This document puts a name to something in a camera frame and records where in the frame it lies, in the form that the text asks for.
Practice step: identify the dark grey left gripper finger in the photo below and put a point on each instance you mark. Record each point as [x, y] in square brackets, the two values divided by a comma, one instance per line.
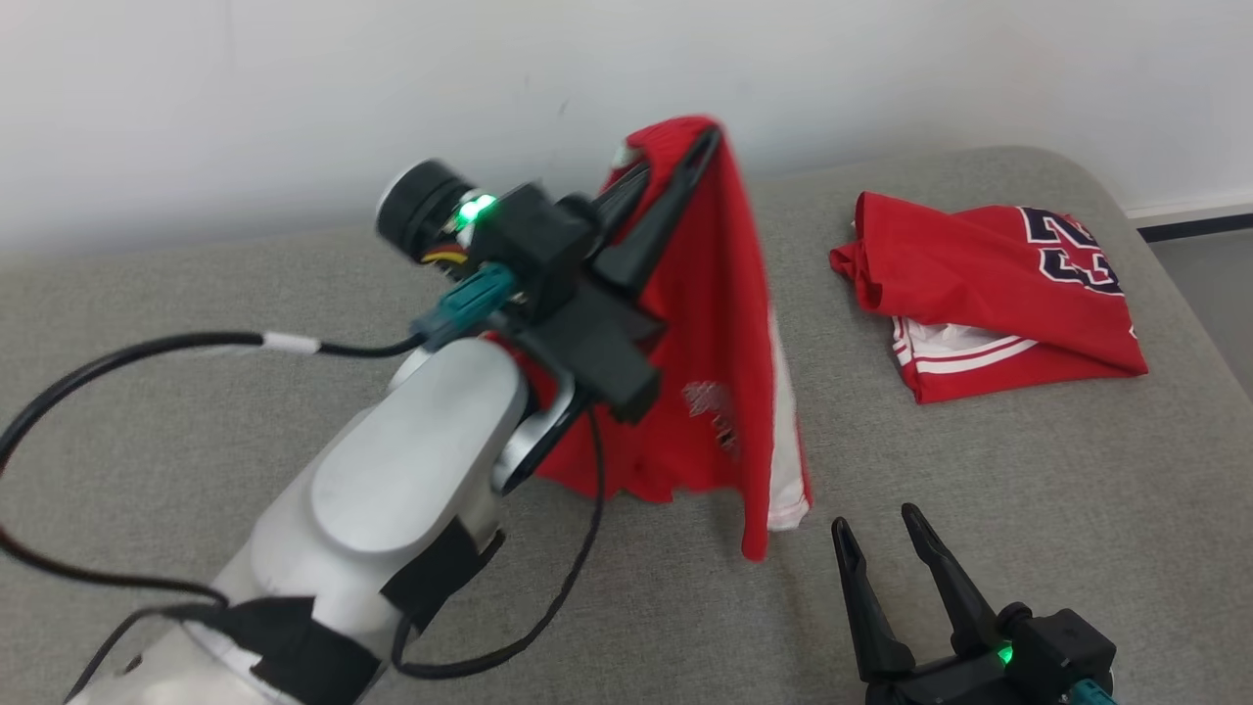
[656, 225]
[617, 196]

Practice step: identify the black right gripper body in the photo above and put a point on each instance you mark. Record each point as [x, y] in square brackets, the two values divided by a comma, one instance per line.
[959, 685]

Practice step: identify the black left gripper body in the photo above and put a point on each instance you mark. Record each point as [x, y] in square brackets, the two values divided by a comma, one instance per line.
[597, 352]

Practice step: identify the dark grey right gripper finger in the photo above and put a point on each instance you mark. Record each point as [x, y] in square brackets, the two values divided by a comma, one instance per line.
[871, 617]
[954, 597]

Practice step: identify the red shorts white trim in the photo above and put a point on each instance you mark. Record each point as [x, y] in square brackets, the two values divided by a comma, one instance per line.
[705, 323]

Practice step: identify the red jersey number 23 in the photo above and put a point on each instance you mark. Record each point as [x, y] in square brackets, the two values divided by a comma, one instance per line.
[979, 284]

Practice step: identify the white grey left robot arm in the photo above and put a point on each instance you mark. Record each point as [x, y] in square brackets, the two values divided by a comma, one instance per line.
[392, 490]

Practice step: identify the white baseboard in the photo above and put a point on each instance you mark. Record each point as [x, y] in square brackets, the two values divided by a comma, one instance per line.
[1194, 209]

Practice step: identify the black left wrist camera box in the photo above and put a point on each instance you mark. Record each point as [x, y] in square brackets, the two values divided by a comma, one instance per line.
[538, 245]

